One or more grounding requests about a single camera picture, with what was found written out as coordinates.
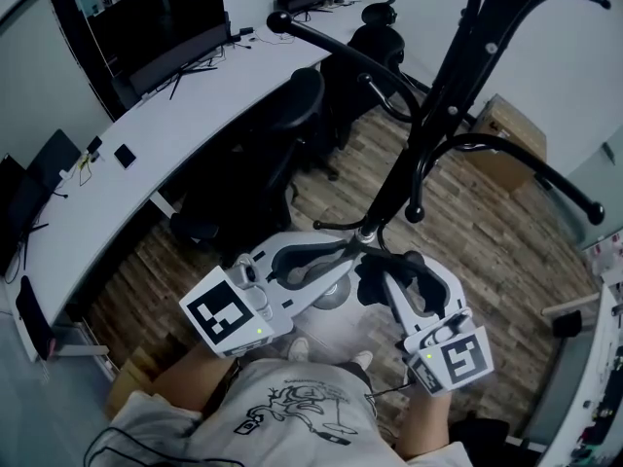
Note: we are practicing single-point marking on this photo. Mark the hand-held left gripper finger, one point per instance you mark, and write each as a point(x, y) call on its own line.
point(311, 239)
point(331, 287)

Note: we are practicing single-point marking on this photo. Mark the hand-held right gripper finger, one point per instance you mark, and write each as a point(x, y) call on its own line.
point(401, 304)
point(455, 290)

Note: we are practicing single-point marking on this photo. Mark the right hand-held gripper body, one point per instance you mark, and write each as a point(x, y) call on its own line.
point(462, 358)

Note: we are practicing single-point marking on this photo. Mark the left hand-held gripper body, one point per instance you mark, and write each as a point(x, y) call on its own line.
point(229, 309)

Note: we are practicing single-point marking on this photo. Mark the black coat stand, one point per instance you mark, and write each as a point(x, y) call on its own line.
point(438, 90)

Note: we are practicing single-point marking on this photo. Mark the person's right forearm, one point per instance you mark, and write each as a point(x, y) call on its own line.
point(423, 426)

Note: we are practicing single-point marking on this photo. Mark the person's left forearm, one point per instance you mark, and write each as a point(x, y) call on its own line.
point(194, 377)

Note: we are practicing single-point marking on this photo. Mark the black monitor with stand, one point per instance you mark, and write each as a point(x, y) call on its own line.
point(17, 212)

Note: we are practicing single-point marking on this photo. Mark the person's right white shoe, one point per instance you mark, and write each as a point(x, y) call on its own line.
point(362, 359)

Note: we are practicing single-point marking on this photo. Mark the person's white shoe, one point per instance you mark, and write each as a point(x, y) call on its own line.
point(362, 359)
point(298, 349)

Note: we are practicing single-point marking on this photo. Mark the person's left white shoe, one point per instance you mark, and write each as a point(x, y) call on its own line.
point(298, 349)

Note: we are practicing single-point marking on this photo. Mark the black bag on floor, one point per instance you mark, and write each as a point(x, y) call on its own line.
point(479, 436)

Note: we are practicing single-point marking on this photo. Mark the black mesh office chair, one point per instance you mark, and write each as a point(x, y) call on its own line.
point(272, 163)

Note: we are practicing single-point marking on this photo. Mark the small black box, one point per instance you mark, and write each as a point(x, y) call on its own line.
point(567, 324)

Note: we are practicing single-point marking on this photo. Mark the wooden stick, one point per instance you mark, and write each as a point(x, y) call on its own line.
point(569, 304)

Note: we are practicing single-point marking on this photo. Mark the person's white printed t-shirt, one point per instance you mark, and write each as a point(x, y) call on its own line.
point(292, 421)

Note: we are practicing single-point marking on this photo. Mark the white shelf with items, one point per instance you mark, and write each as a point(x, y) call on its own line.
point(598, 397)

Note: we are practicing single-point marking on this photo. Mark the brown cardboard box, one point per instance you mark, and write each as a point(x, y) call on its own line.
point(511, 134)

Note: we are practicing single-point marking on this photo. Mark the white curved desk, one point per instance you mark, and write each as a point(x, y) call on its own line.
point(160, 139)

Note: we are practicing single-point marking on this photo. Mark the black phone on desk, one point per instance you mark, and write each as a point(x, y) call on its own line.
point(125, 156)

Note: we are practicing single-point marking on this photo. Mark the black office chair with headrest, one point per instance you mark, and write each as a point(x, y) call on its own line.
point(370, 56)

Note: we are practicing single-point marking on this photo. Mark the black bag beside desk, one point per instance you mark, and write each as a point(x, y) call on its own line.
point(34, 319)

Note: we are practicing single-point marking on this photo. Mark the small black charger device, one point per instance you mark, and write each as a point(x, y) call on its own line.
point(94, 146)

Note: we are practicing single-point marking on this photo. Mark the large black monitor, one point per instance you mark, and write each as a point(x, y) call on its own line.
point(160, 42)

